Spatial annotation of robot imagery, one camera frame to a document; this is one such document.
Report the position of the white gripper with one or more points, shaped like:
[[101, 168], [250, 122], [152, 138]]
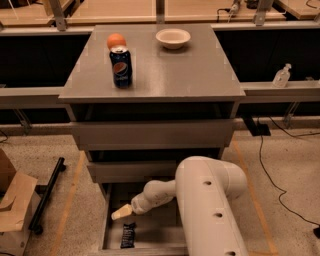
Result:
[[139, 205]]

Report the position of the dark blue rxbar wrapper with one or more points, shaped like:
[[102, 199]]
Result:
[[128, 236]]

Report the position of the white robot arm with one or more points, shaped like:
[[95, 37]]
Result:
[[202, 187]]

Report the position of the grey open bottom drawer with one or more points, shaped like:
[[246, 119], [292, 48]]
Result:
[[158, 232]]

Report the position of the grey middle drawer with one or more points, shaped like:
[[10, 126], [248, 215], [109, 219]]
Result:
[[123, 172]]

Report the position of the grey top drawer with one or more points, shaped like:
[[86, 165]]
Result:
[[149, 135]]

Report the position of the grey drawer cabinet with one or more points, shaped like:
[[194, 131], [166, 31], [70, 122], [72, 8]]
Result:
[[173, 111]]

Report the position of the black metal bar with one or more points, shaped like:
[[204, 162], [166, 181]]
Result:
[[45, 192]]

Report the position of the brown cardboard box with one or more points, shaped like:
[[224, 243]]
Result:
[[17, 205]]

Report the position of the blue pepsi can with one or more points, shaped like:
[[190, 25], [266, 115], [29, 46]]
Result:
[[121, 66]]

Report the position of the orange fruit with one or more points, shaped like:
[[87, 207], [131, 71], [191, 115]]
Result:
[[115, 41]]

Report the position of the white bowl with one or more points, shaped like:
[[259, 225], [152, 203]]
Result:
[[173, 38]]

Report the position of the clear sanitizer bottle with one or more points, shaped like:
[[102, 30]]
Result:
[[282, 76]]

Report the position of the grey metal rail frame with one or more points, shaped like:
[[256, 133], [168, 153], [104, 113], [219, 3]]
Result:
[[30, 96]]

